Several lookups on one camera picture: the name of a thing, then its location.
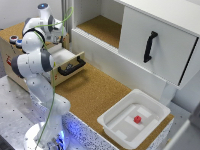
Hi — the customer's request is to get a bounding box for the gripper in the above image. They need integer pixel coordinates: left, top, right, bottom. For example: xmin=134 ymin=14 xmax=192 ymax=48
xmin=52 ymin=23 xmax=66 ymax=39

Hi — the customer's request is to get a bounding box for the wooden drawer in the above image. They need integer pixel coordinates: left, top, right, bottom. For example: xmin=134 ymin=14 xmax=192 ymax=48
xmin=45 ymin=43 xmax=87 ymax=86

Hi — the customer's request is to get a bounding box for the wooden drawer box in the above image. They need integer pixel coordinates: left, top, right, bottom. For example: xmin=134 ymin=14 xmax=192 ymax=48
xmin=0 ymin=21 xmax=71 ymax=92

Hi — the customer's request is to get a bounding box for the blue button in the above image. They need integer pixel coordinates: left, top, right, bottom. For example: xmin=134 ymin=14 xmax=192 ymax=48
xmin=15 ymin=38 xmax=24 ymax=47

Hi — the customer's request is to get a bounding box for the red button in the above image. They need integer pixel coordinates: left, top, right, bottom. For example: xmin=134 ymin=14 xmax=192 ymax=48
xmin=9 ymin=34 xmax=19 ymax=43

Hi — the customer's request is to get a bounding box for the white cabinet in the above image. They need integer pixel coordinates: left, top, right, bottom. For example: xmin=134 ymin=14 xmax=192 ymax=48
xmin=70 ymin=0 xmax=200 ymax=106

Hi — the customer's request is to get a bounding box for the white sliding door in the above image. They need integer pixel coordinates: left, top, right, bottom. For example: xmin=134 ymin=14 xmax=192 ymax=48
xmin=117 ymin=5 xmax=200 ymax=88

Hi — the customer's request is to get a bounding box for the white plastic box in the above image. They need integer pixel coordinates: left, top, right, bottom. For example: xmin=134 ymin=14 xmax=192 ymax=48
xmin=96 ymin=88 xmax=172 ymax=150

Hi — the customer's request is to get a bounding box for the pink block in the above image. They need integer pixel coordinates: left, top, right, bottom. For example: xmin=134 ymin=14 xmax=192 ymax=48
xmin=133 ymin=115 xmax=143 ymax=125

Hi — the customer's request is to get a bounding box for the black drawer handle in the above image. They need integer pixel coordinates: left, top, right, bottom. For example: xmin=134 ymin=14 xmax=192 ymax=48
xmin=57 ymin=55 xmax=87 ymax=77

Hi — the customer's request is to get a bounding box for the green cable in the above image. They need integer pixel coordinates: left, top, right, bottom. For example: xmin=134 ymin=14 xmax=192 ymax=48
xmin=33 ymin=5 xmax=75 ymax=150

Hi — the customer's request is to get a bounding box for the black door handle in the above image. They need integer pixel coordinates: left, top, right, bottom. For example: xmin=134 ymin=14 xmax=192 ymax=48
xmin=142 ymin=30 xmax=159 ymax=64

